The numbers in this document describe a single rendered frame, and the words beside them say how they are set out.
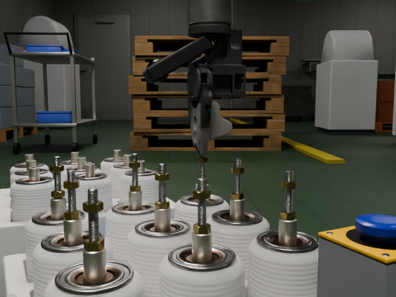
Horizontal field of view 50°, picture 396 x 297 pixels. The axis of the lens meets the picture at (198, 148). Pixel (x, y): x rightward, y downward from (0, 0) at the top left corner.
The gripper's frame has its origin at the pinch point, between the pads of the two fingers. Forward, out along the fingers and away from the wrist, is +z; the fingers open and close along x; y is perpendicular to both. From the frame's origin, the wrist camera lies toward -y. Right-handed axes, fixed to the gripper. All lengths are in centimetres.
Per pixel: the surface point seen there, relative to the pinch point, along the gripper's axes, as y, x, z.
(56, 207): -23.0, -4.8, 7.3
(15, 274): -28.8, -5.8, 16.2
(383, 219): 3.2, -40.9, 1.4
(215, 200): 2.9, -0.6, 9.0
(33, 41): -66, 587, -91
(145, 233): -11.9, -15.9, 8.8
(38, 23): -59, 585, -116
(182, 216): -3.3, -2.3, 10.9
